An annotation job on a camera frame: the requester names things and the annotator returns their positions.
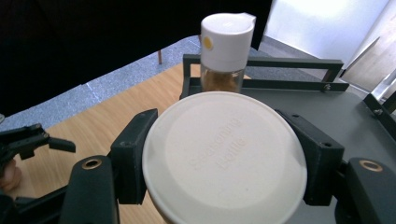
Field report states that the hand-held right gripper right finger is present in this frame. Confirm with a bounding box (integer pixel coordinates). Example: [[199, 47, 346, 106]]
[[275, 108, 346, 207]]

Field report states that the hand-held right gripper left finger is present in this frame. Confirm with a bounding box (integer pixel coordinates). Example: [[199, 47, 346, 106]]
[[109, 108, 159, 205]]

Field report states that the dark curtain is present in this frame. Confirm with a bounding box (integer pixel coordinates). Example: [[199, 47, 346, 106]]
[[0, 0, 274, 118]]

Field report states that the glass bottle orange spice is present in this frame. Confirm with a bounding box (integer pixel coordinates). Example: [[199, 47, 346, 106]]
[[142, 91, 308, 224]]

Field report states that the white metal stand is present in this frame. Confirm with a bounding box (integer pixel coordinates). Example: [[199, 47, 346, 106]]
[[372, 69, 396, 101]]

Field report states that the flip-cap glass spice bottle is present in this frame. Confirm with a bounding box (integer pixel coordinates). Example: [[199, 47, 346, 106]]
[[200, 12, 257, 94]]

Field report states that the dark grey spice rack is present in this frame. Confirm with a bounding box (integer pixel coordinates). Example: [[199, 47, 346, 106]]
[[179, 53, 396, 224]]

